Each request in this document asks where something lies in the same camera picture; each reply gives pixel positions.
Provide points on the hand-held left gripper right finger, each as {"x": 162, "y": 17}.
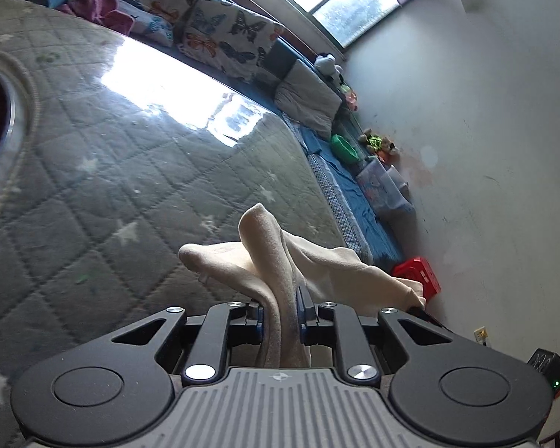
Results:
{"x": 304, "y": 318}

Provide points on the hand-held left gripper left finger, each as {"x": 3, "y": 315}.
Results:
{"x": 252, "y": 321}

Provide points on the cream long sleeve shirt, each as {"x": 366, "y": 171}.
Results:
{"x": 270, "y": 261}

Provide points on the red plastic stool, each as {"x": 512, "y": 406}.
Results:
{"x": 415, "y": 273}

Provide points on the blue patterned sofa cover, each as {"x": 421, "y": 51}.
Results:
{"x": 354, "y": 205}

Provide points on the clear plastic storage box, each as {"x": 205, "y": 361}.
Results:
{"x": 382, "y": 186}

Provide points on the green plastic bowl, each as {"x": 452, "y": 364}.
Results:
{"x": 345, "y": 149}

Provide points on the brown plush toy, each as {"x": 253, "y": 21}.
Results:
{"x": 378, "y": 144}

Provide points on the grey cushion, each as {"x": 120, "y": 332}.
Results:
{"x": 308, "y": 98}

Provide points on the pink green plush toy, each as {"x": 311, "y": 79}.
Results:
{"x": 347, "y": 98}

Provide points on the black box with green light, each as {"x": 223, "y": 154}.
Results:
{"x": 543, "y": 364}

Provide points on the panda plush toy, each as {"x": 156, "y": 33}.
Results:
{"x": 329, "y": 66}

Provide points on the window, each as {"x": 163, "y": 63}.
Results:
{"x": 345, "y": 4}

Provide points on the pink cloth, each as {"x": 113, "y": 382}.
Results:
{"x": 98, "y": 4}

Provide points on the white wall socket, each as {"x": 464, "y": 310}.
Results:
{"x": 481, "y": 334}

